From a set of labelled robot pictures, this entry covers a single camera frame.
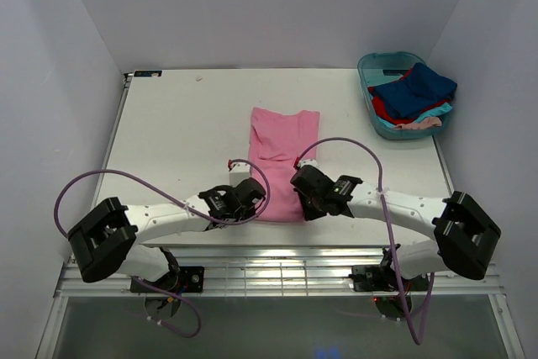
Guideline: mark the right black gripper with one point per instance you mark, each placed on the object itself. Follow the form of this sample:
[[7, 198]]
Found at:
[[303, 180]]

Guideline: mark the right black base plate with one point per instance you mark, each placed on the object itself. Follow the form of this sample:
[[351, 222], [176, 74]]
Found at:
[[383, 279]]

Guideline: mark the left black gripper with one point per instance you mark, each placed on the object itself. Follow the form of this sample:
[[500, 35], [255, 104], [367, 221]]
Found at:
[[254, 190]]

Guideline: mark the teal plastic laundry basket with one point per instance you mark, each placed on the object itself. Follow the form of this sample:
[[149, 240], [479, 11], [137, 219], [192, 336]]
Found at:
[[398, 87]]

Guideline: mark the blue label sticker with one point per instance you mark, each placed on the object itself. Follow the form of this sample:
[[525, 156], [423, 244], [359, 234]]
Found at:
[[147, 73]]

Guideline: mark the turquoise garment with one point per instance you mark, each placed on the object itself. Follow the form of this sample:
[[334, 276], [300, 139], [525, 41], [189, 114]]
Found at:
[[438, 111]]

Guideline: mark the dark blue t shirt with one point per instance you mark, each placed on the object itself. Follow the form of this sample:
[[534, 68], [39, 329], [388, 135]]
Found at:
[[414, 94]]

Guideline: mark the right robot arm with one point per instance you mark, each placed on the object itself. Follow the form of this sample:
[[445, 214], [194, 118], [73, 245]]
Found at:
[[460, 236]]

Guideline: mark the pink t shirt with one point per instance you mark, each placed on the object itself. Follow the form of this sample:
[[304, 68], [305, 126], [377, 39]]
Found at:
[[276, 140]]

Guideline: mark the light pink garment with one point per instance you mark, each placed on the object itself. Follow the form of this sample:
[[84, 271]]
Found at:
[[427, 123]]

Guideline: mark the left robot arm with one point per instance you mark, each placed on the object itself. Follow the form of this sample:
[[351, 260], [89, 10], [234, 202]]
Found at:
[[112, 237]]

